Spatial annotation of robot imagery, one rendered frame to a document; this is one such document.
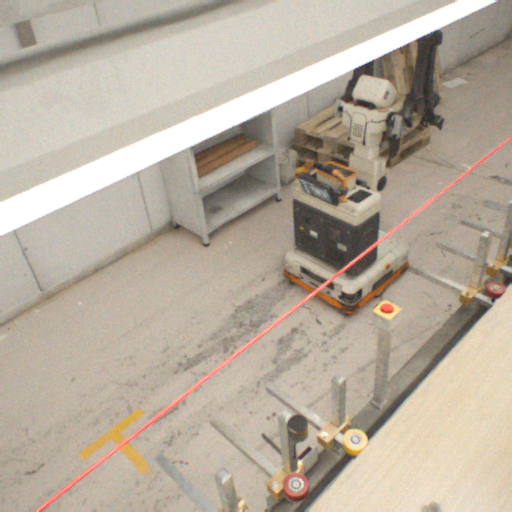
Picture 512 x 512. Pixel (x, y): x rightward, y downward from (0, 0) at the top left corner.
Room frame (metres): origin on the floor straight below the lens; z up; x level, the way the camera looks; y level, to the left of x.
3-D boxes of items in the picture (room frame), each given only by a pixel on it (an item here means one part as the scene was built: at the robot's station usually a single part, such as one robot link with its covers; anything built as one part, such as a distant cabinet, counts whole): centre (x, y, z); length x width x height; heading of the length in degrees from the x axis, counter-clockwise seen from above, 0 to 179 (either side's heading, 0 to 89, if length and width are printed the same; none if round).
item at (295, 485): (0.87, -0.05, 0.85); 0.08 x 0.08 x 0.11
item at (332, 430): (1.09, -0.21, 0.84); 0.14 x 0.06 x 0.05; 130
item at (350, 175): (2.80, -0.56, 0.87); 0.23 x 0.15 x 0.11; 39
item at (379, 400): (1.27, -0.43, 0.93); 0.05 x 0.05 x 0.45; 40
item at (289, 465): (0.94, -0.04, 0.93); 0.04 x 0.04 x 0.48; 40
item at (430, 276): (1.80, -0.90, 0.80); 0.43 x 0.03 x 0.04; 40
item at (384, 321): (1.27, -0.43, 1.18); 0.07 x 0.07 x 0.08; 40
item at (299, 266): (2.65, -0.40, 0.23); 0.41 x 0.02 x 0.08; 39
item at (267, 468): (1.02, 0.08, 0.84); 0.43 x 0.03 x 0.04; 40
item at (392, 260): (2.87, -0.64, 0.16); 0.67 x 0.64 x 0.25; 129
